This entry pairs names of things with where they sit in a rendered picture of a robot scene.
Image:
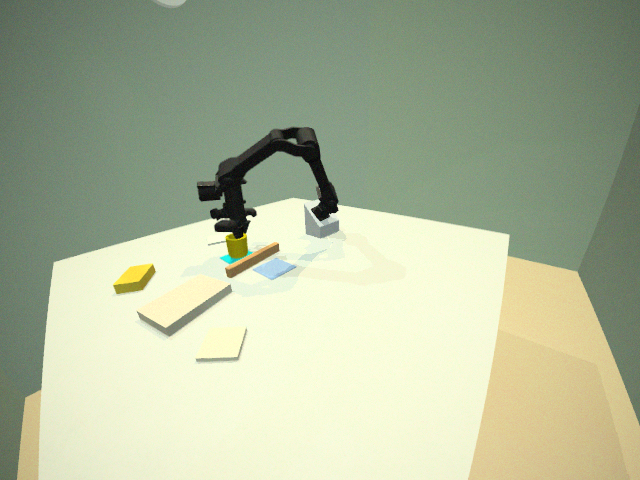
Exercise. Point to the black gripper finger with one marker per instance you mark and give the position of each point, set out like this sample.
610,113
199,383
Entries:
246,225
238,233

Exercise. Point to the yellow flat block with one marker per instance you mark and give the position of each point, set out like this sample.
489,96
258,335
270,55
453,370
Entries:
134,279

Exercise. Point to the light wooden plank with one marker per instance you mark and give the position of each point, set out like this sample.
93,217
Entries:
251,260

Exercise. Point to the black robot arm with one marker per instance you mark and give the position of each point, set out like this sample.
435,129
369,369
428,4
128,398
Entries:
231,172

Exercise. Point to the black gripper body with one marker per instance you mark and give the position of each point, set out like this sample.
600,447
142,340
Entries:
236,213

